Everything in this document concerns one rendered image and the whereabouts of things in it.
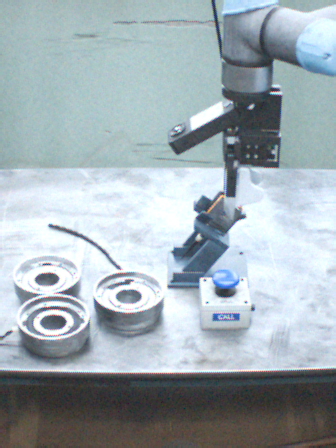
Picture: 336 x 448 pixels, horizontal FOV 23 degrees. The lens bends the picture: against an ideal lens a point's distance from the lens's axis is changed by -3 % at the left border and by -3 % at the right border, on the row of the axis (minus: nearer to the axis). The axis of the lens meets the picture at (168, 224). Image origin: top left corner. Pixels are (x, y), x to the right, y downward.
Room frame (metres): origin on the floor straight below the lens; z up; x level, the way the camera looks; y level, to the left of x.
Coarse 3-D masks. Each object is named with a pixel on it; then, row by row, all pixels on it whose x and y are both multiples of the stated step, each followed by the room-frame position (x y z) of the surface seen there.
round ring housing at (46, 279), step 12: (24, 264) 1.08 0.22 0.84; (36, 264) 1.09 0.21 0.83; (48, 264) 1.10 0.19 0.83; (60, 264) 1.10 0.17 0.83; (72, 264) 1.09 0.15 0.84; (36, 276) 1.06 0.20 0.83; (48, 276) 1.07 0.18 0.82; (60, 276) 1.06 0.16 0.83; (72, 276) 1.07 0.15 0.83; (24, 288) 1.01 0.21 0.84; (36, 288) 1.03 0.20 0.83; (48, 288) 1.03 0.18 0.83; (72, 288) 1.02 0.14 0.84; (24, 300) 1.01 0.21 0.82
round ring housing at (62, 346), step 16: (32, 304) 0.98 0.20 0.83; (48, 304) 0.99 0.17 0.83; (64, 304) 0.99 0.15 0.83; (80, 304) 0.98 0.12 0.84; (48, 320) 0.97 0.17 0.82; (64, 320) 0.96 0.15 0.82; (32, 336) 0.90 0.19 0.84; (64, 336) 0.90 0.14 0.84; (80, 336) 0.92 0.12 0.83; (48, 352) 0.90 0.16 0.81; (64, 352) 0.91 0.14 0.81
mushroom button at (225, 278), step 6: (222, 270) 1.02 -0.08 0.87; (228, 270) 1.02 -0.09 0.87; (216, 276) 1.01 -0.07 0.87; (222, 276) 1.01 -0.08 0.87; (228, 276) 1.01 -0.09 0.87; (234, 276) 1.01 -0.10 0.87; (216, 282) 1.00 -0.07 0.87; (222, 282) 0.99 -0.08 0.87; (228, 282) 0.99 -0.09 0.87; (234, 282) 1.00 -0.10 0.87; (222, 288) 1.00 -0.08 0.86; (228, 288) 1.00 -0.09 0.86
